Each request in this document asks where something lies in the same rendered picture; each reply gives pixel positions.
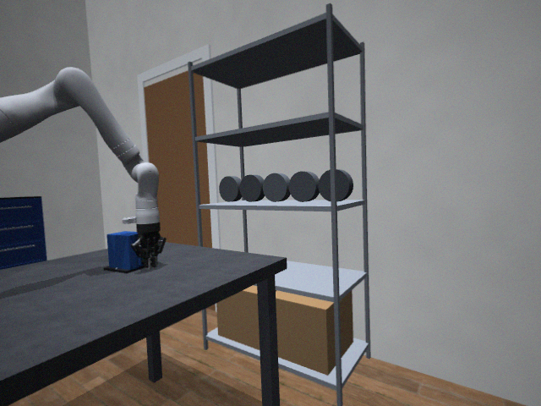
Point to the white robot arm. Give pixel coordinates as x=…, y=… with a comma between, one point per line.
x=74, y=88

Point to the blue block with side handle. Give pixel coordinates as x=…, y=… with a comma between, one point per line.
x=122, y=257

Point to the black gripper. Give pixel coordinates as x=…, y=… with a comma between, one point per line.
x=147, y=232

